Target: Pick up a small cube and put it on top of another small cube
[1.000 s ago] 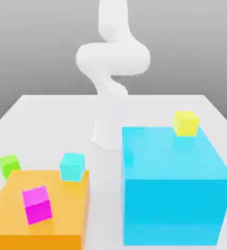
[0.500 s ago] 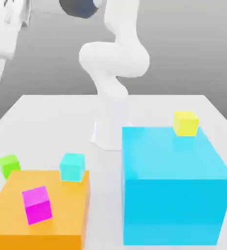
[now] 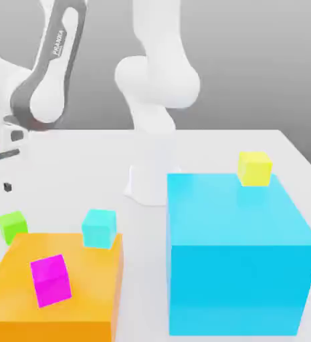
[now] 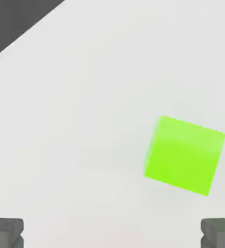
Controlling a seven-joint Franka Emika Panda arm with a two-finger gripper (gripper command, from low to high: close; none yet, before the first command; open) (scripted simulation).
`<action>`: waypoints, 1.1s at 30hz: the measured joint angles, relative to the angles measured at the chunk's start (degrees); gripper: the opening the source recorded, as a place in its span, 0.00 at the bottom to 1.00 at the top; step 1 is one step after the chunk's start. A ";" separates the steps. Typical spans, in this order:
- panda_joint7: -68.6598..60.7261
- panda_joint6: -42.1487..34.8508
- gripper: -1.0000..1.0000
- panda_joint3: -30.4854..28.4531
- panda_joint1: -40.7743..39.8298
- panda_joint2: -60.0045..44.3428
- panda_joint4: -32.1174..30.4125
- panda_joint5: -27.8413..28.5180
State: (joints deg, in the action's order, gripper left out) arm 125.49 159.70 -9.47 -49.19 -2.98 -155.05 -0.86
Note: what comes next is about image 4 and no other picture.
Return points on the small green cube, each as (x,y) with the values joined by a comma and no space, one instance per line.
(183,157)

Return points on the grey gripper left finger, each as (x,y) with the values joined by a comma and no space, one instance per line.
(4,232)

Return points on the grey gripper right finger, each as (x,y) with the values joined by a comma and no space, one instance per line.
(218,232)

